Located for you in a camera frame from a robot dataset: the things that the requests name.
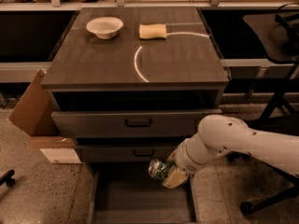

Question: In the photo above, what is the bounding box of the grey drawer cabinet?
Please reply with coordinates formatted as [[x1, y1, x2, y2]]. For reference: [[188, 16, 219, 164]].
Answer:
[[40, 7, 231, 224]]

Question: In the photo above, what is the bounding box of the yellow sponge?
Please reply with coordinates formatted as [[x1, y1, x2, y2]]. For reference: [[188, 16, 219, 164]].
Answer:
[[139, 24, 166, 39]]

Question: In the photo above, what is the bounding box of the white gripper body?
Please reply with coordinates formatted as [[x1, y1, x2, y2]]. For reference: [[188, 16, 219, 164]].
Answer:
[[175, 137, 206, 174]]

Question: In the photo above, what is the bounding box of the black office chair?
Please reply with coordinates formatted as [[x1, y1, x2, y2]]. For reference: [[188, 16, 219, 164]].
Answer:
[[227, 2, 299, 217]]

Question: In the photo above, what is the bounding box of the grey middle drawer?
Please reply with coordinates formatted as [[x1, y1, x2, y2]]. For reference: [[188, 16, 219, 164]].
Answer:
[[74, 141, 209, 163]]

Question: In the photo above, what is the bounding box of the black chair caster left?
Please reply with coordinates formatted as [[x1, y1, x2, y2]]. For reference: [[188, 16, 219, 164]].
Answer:
[[0, 170, 15, 187]]

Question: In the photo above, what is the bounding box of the brown cardboard box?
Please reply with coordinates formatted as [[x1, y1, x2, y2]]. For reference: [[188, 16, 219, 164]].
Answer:
[[8, 70, 80, 164]]

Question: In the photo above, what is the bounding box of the grey open bottom drawer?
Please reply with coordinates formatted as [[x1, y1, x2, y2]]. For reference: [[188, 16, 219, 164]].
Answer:
[[87, 162, 199, 224]]

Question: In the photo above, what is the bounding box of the grey top drawer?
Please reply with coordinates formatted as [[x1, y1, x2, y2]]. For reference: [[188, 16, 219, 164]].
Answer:
[[51, 109, 221, 139]]

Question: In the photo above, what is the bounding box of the green soda can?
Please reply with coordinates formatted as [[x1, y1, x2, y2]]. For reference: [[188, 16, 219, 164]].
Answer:
[[149, 158, 172, 181]]

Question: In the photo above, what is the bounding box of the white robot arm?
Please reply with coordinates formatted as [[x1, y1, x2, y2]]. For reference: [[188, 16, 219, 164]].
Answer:
[[163, 115, 299, 189]]

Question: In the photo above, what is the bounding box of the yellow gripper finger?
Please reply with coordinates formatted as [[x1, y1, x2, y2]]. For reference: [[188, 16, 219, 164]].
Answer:
[[167, 149, 177, 162], [163, 166, 189, 189]]

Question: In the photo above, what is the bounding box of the white bowl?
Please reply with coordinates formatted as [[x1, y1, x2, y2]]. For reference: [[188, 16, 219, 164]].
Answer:
[[86, 17, 123, 39]]

